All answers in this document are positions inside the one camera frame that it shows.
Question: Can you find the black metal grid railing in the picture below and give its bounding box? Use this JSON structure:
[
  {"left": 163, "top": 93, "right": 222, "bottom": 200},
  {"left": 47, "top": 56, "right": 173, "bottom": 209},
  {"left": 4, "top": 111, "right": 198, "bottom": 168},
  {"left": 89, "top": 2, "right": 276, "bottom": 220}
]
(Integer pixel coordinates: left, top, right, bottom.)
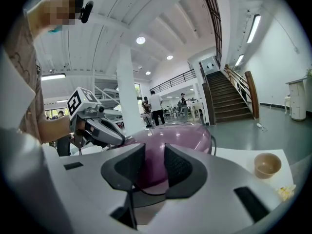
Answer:
[{"left": 200, "top": 0, "right": 223, "bottom": 68}]

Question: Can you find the small white side table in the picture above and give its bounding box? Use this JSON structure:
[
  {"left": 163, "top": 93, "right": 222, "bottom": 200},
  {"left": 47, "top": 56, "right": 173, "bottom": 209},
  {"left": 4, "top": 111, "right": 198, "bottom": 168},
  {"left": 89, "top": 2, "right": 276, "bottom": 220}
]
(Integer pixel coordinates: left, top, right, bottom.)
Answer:
[{"left": 283, "top": 95, "right": 292, "bottom": 116}]

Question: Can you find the purple rice cooker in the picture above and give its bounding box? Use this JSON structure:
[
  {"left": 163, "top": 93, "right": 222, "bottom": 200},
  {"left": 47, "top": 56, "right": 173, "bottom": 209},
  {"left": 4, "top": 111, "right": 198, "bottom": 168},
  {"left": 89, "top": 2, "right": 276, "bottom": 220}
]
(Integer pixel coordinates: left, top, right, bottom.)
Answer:
[{"left": 121, "top": 124, "right": 213, "bottom": 190}]

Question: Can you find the yellow crumpled scrap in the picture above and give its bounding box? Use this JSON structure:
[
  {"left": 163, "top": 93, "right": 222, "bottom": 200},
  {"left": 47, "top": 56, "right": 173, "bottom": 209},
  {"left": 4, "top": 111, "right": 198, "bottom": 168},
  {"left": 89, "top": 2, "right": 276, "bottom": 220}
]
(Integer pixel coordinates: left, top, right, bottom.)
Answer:
[{"left": 276, "top": 184, "right": 297, "bottom": 201}]

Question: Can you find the person's left forearm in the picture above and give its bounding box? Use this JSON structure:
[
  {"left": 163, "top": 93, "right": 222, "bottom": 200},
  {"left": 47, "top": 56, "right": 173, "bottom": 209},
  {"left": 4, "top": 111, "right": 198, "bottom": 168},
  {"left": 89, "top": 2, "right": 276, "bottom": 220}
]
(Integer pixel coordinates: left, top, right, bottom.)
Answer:
[{"left": 38, "top": 116, "right": 74, "bottom": 144}]

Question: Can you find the white square pillar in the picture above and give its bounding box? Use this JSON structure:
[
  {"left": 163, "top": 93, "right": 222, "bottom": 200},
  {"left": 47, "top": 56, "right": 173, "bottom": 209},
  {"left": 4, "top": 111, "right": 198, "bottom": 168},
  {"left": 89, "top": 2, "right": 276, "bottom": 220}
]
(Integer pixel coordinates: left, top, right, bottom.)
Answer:
[{"left": 116, "top": 43, "right": 145, "bottom": 137}]

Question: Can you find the black head-mounted camera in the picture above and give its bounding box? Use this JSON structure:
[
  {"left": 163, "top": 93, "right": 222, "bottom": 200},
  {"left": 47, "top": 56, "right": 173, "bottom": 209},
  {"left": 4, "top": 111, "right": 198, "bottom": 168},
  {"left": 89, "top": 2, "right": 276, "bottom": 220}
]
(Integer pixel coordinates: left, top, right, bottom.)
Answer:
[{"left": 79, "top": 0, "right": 95, "bottom": 24}]

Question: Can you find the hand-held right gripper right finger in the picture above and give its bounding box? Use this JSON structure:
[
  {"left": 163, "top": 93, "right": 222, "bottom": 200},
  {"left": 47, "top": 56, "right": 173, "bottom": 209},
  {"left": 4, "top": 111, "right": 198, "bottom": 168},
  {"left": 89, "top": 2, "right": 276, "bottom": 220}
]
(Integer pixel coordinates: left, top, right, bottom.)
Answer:
[{"left": 163, "top": 143, "right": 209, "bottom": 200}]

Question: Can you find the person's left hand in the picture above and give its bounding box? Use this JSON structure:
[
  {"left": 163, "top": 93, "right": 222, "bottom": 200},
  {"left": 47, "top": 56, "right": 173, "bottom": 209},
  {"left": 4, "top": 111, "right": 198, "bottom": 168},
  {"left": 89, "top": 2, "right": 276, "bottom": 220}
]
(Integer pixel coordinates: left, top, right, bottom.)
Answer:
[{"left": 75, "top": 119, "right": 95, "bottom": 138}]

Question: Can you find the black balcony railing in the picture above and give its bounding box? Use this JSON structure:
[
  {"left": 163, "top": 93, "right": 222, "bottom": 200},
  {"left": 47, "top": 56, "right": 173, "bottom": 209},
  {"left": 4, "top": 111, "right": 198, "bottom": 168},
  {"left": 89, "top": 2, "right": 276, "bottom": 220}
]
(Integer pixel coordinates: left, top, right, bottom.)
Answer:
[{"left": 149, "top": 68, "right": 197, "bottom": 94}]

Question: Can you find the person's beige shirt torso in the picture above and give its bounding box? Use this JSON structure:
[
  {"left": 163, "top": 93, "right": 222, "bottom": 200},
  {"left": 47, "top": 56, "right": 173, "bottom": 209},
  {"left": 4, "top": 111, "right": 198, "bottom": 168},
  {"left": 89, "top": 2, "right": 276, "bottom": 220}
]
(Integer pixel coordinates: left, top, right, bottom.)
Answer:
[{"left": 4, "top": 7, "right": 47, "bottom": 144}]

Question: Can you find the white drawer cabinet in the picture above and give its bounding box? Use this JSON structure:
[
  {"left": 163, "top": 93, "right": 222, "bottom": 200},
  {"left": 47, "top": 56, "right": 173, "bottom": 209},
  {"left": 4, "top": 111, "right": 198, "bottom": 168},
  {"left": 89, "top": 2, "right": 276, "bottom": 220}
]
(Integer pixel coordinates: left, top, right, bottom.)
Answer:
[{"left": 285, "top": 78, "right": 312, "bottom": 121}]

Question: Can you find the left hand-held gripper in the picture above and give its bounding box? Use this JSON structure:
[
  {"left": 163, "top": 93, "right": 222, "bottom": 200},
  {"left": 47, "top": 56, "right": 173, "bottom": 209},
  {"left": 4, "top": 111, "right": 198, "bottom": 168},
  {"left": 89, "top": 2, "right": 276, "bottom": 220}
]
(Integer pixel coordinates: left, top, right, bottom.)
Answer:
[{"left": 66, "top": 86, "right": 126, "bottom": 151}]

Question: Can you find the dark wooden staircase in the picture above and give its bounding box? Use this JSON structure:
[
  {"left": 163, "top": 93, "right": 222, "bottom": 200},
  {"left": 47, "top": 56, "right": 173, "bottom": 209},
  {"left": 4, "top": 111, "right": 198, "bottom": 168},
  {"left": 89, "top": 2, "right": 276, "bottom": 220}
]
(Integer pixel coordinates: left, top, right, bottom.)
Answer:
[{"left": 201, "top": 64, "right": 260, "bottom": 126}]

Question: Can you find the brown paper cup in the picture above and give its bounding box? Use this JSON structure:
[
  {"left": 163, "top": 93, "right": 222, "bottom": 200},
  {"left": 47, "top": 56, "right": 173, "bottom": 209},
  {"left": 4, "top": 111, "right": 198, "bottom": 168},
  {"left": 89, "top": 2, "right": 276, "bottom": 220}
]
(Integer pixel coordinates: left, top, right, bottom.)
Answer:
[{"left": 253, "top": 152, "right": 282, "bottom": 180}]

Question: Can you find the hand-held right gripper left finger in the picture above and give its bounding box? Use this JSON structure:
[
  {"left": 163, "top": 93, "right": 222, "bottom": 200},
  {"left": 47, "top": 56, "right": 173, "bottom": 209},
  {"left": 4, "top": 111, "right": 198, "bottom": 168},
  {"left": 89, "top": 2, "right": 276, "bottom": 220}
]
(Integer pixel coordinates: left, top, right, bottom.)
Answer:
[{"left": 100, "top": 143, "right": 146, "bottom": 192}]

